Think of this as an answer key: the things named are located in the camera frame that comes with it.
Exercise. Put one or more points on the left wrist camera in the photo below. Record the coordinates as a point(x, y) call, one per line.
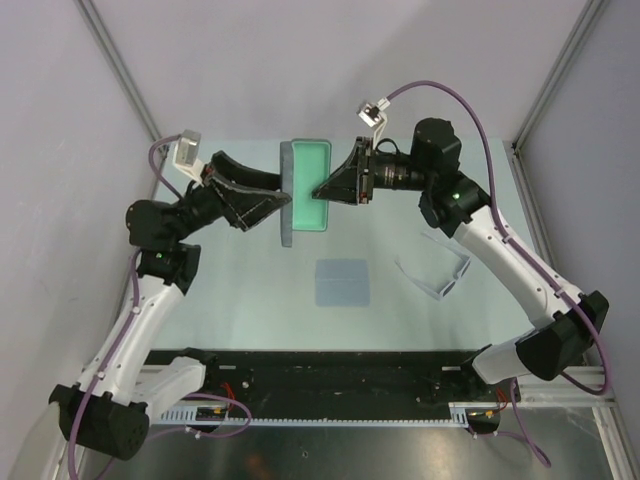
point(186, 159)

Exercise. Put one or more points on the right aluminium frame post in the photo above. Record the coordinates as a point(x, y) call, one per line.
point(573, 45)

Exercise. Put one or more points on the light blue cleaning cloth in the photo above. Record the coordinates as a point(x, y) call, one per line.
point(342, 282)

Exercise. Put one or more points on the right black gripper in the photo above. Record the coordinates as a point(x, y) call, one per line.
point(350, 182)

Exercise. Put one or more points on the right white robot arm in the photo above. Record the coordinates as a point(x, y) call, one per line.
point(563, 317)

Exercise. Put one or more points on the grey glasses case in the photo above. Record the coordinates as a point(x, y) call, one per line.
point(304, 165)

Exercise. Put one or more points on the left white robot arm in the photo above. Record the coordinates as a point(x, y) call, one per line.
point(106, 410)

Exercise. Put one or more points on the left aluminium frame post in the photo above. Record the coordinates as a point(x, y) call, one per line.
point(106, 44)

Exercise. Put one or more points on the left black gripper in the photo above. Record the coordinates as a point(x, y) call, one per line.
point(240, 205)

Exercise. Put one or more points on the white frame sunglasses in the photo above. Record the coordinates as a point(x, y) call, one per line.
point(435, 266)

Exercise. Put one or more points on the aluminium frame post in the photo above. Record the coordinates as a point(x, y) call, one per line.
point(573, 45)
point(106, 44)

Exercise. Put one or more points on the grey slotted cable duct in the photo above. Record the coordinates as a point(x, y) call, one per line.
point(456, 415)

